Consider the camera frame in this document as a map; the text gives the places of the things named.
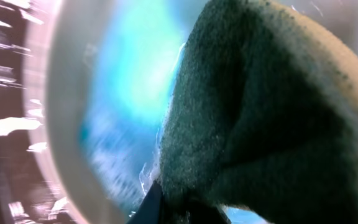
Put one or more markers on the green yellow sponge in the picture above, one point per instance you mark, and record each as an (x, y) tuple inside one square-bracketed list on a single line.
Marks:
[(264, 116)]

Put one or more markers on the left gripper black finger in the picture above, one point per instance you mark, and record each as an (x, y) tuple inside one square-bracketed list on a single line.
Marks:
[(154, 210)]

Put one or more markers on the brown plastic serving tray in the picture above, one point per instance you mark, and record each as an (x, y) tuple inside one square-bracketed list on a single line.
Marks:
[(30, 188)]

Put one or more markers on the white plate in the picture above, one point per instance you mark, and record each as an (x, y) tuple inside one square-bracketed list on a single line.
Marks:
[(112, 73)]

